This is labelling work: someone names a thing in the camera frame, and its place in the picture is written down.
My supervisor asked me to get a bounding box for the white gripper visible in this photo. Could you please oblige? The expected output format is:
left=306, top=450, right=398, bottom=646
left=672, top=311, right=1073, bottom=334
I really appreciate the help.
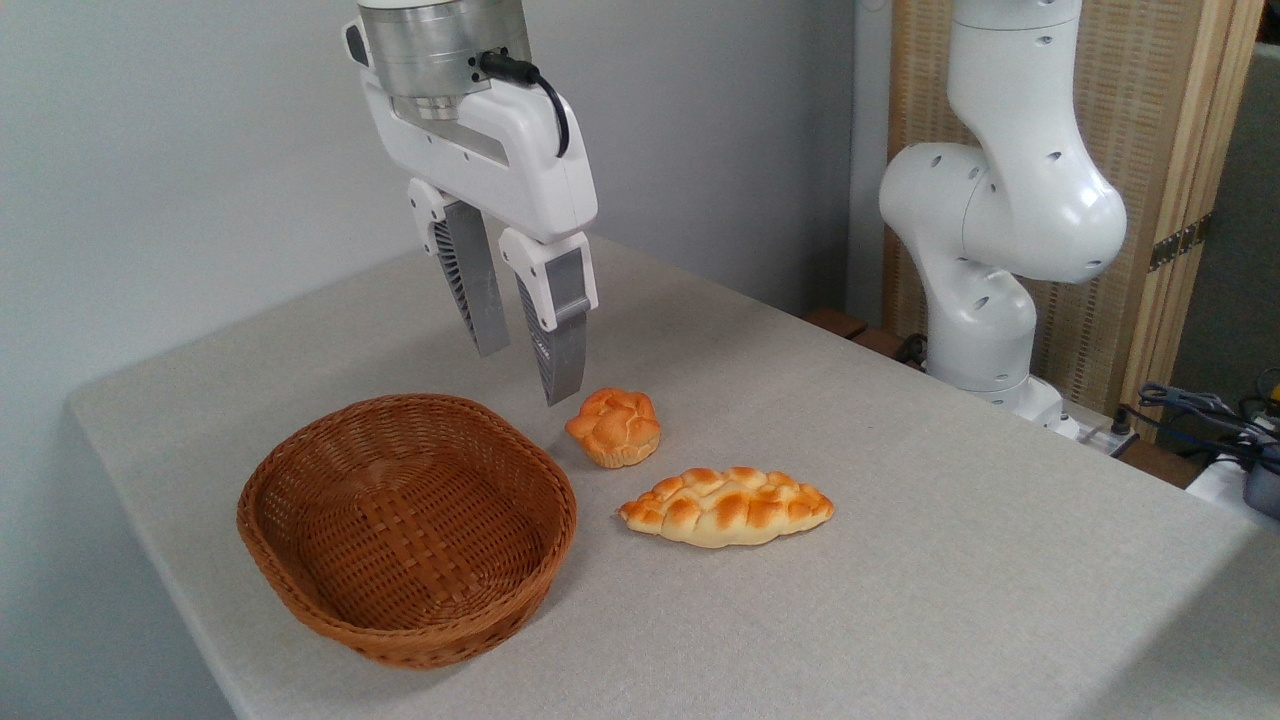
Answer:
left=344, top=18, right=600, bottom=407

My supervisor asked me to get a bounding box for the round flower-shaped bread bun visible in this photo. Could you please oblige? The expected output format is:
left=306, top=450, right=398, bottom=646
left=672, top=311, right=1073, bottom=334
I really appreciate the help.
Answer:
left=565, top=388, right=663, bottom=469

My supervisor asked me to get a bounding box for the brown wicker basket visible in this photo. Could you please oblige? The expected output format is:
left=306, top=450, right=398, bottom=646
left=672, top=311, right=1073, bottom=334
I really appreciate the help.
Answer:
left=237, top=393, right=579, bottom=670

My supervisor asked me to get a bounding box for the long braided bread loaf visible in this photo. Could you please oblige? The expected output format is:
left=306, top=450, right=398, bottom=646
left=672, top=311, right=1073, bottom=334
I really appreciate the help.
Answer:
left=618, top=466, right=835, bottom=549

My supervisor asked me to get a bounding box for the brown wooden block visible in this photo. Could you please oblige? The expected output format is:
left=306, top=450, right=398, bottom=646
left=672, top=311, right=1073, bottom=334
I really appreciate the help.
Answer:
left=805, top=308, right=926, bottom=367

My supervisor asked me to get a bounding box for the grey tablecloth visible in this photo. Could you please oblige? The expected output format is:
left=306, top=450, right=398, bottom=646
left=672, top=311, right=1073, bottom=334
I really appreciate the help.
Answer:
left=68, top=232, right=1280, bottom=720

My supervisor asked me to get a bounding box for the white power strip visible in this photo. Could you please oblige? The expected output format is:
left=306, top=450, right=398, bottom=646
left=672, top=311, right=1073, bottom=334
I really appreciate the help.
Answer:
left=1058, top=418, right=1141, bottom=457

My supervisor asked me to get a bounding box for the wooden woven folding screen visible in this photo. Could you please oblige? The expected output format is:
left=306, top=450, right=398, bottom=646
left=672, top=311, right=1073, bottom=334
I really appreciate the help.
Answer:
left=885, top=0, right=1266, bottom=441

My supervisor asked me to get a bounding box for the dark metal screen hinge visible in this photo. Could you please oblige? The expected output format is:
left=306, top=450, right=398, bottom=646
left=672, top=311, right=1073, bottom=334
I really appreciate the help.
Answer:
left=1148, top=214, right=1212, bottom=273

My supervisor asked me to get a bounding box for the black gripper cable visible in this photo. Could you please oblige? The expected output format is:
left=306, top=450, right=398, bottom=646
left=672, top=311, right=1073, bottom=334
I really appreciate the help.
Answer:
left=478, top=50, right=571, bottom=159

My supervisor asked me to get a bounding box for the bundle of dark cables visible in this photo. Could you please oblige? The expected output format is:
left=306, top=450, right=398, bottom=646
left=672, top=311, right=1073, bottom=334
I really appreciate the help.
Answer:
left=1120, top=370, right=1280, bottom=473

